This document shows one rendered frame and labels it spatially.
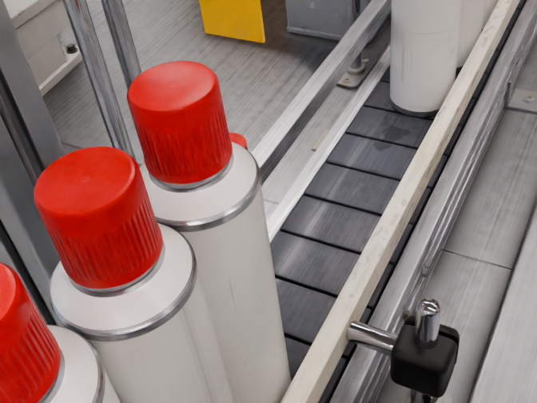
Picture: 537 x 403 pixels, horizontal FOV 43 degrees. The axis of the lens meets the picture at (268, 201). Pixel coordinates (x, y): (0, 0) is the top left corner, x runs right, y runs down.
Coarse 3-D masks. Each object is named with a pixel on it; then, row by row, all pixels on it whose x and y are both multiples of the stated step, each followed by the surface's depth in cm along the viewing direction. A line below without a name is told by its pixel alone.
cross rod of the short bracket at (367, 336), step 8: (352, 328) 37; (360, 328) 36; (368, 328) 36; (376, 328) 37; (352, 336) 36; (360, 336) 36; (368, 336) 36; (376, 336) 36; (384, 336) 36; (392, 336) 36; (360, 344) 36; (368, 344) 36; (376, 344) 36; (384, 344) 36; (392, 344) 36; (384, 352) 36
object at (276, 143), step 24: (384, 0) 52; (360, 24) 50; (336, 48) 48; (360, 48) 49; (336, 72) 46; (312, 96) 44; (288, 120) 42; (264, 144) 41; (288, 144) 42; (264, 168) 40
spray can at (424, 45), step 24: (408, 0) 48; (432, 0) 47; (456, 0) 48; (408, 24) 49; (432, 24) 48; (456, 24) 49; (408, 48) 50; (432, 48) 50; (456, 48) 51; (408, 72) 52; (432, 72) 51; (408, 96) 53; (432, 96) 53
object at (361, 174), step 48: (384, 96) 57; (336, 144) 53; (384, 144) 52; (336, 192) 49; (384, 192) 48; (288, 240) 46; (336, 240) 46; (288, 288) 43; (336, 288) 43; (384, 288) 45; (288, 336) 41; (336, 384) 40
